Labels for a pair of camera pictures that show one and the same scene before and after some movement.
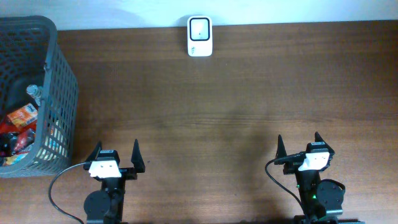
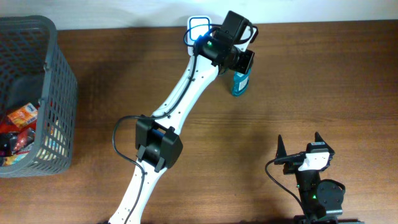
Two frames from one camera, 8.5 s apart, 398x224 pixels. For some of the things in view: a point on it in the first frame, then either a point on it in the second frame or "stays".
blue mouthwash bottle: (35, 91) → (240, 83)
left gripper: (128, 173) → (244, 62)
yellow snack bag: (13, 159) stays
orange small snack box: (23, 116) stays
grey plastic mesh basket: (30, 55) stays
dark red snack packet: (15, 143) stays
